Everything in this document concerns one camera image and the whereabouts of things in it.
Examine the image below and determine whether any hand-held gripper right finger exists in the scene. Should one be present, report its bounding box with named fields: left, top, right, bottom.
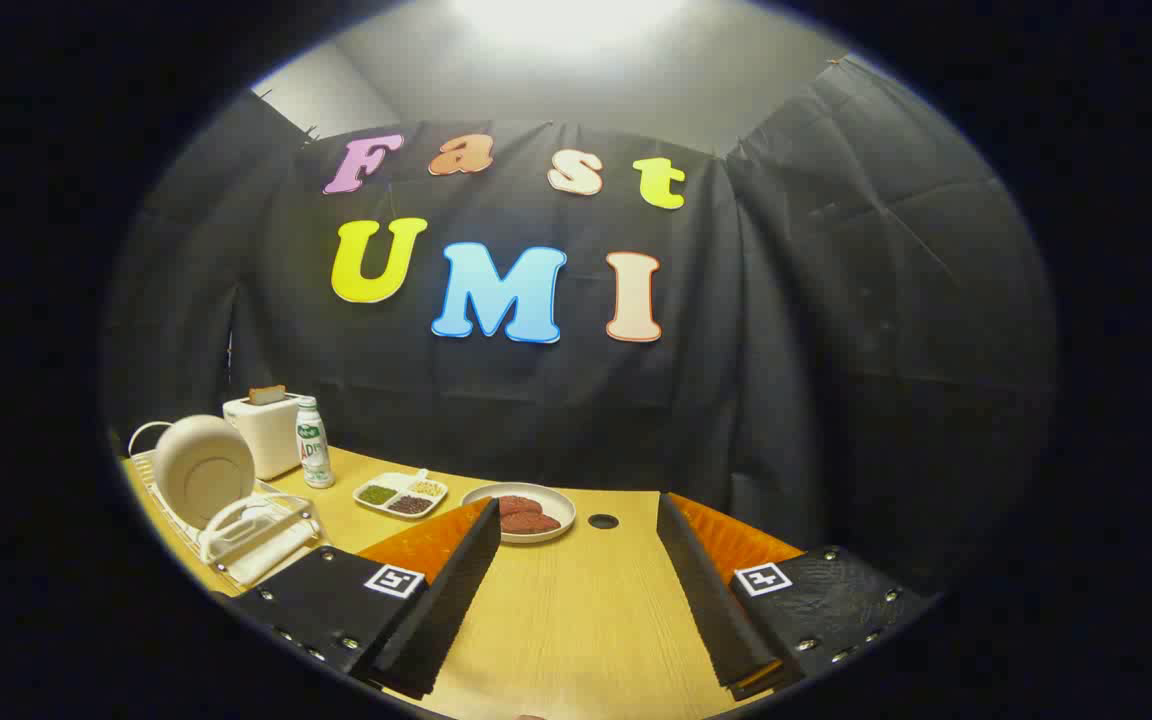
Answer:
left=656, top=490, right=937, bottom=701

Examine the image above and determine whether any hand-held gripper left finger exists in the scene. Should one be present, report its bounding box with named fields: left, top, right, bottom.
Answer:
left=226, top=497, right=503, bottom=701

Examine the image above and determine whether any white wire dish rack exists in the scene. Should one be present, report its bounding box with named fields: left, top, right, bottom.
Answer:
left=126, top=422, right=327, bottom=591

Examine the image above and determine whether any cream round plate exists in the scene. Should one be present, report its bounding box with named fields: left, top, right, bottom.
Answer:
left=154, top=415, right=257, bottom=531

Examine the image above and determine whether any white divided grain dish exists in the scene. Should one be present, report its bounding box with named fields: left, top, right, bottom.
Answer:
left=353, top=468, right=449, bottom=520

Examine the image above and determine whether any beige plate with patties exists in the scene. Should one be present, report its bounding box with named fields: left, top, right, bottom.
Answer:
left=461, top=482, right=577, bottom=544

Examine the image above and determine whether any white green label bottle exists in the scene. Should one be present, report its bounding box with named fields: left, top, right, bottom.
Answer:
left=295, top=397, right=335, bottom=489

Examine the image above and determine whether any white toaster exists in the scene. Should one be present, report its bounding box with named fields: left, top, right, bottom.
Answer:
left=223, top=393, right=312, bottom=481

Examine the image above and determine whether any black backdrop cloth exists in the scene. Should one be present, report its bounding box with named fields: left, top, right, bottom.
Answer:
left=101, top=60, right=1062, bottom=591

